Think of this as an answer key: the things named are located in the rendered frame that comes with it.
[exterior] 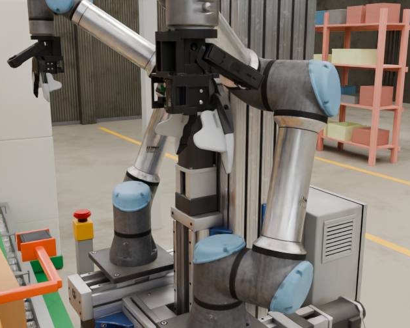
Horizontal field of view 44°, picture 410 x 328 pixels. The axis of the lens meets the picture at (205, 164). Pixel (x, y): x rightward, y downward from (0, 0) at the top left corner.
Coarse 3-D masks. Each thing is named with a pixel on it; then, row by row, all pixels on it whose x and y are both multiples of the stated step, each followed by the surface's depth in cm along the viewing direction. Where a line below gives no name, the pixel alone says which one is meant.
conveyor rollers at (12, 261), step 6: (0, 216) 346; (0, 222) 338; (0, 228) 322; (6, 240) 307; (6, 246) 298; (6, 252) 290; (12, 252) 286; (12, 258) 277; (12, 264) 275; (12, 270) 267; (18, 276) 260; (18, 282) 252; (24, 300) 236; (30, 312) 222; (30, 318) 220; (30, 324) 213
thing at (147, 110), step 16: (144, 0) 421; (144, 16) 424; (144, 32) 427; (144, 80) 437; (144, 96) 442; (144, 112) 446; (144, 128) 451; (160, 192) 465; (160, 208) 469; (160, 224) 472
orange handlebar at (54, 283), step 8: (40, 248) 129; (40, 256) 124; (48, 256) 124; (40, 264) 123; (48, 264) 120; (48, 272) 116; (56, 272) 116; (56, 280) 112; (16, 288) 108; (24, 288) 108; (32, 288) 108; (40, 288) 109; (48, 288) 110; (56, 288) 111; (0, 296) 105; (8, 296) 106; (16, 296) 107; (24, 296) 108; (32, 296) 109
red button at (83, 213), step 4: (76, 212) 202; (80, 212) 202; (84, 212) 202; (88, 212) 202; (76, 216) 200; (80, 216) 200; (84, 216) 200; (88, 216) 202; (80, 220) 202; (84, 220) 202
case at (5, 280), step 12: (0, 252) 186; (0, 264) 172; (0, 276) 160; (12, 276) 159; (0, 288) 149; (12, 288) 148; (0, 312) 141; (12, 312) 143; (24, 312) 145; (12, 324) 143; (24, 324) 145
